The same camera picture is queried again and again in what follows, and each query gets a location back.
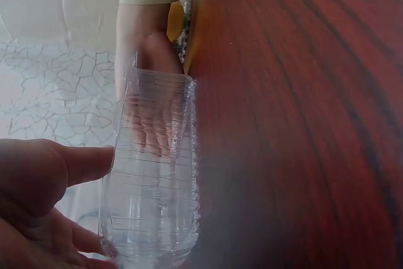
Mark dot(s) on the person's left hand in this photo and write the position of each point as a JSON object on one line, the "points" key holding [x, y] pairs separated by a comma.
{"points": [[28, 193]]}

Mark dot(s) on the person's right hand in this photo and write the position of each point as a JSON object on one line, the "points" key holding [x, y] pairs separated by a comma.
{"points": [[154, 54]]}

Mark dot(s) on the person's right fingers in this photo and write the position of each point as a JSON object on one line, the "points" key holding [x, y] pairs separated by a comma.
{"points": [[154, 124]]}

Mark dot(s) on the clear plastic bottle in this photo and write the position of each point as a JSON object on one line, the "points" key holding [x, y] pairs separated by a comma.
{"points": [[151, 187]]}

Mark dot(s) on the person's right forearm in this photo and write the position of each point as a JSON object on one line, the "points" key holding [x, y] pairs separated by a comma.
{"points": [[141, 14]]}

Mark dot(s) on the yellow and clear plastic item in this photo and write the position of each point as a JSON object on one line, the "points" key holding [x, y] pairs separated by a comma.
{"points": [[175, 20]]}

